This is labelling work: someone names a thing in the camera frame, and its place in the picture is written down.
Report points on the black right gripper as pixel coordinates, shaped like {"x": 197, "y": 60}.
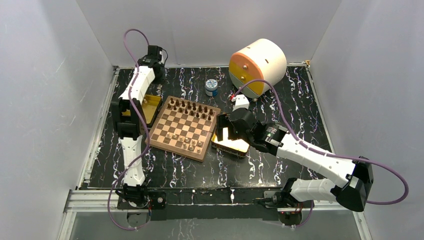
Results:
{"x": 222, "y": 121}

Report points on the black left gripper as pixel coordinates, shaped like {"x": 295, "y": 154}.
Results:
{"x": 163, "y": 67}

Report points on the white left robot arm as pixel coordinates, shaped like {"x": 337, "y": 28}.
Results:
{"x": 130, "y": 131}

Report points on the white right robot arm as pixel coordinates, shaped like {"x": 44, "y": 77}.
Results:
{"x": 347, "y": 182}

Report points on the row of dark chess pieces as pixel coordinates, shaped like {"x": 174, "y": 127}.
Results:
{"x": 178, "y": 109}

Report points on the gold tin with white pieces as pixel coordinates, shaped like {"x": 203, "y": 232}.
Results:
{"x": 149, "y": 108}

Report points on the wooden chess board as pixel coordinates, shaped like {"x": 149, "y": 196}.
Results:
{"x": 199, "y": 130}

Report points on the empty gold square tin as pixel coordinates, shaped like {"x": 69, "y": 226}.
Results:
{"x": 228, "y": 142}

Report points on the small blue white jar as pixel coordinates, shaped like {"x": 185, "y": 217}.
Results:
{"x": 211, "y": 87}

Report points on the round pastel drawer cabinet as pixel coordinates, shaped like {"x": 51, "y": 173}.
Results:
{"x": 262, "y": 59}

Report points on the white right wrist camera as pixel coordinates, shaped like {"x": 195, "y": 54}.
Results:
{"x": 240, "y": 101}

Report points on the aluminium front rail frame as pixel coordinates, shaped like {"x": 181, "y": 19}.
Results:
{"x": 205, "y": 214}

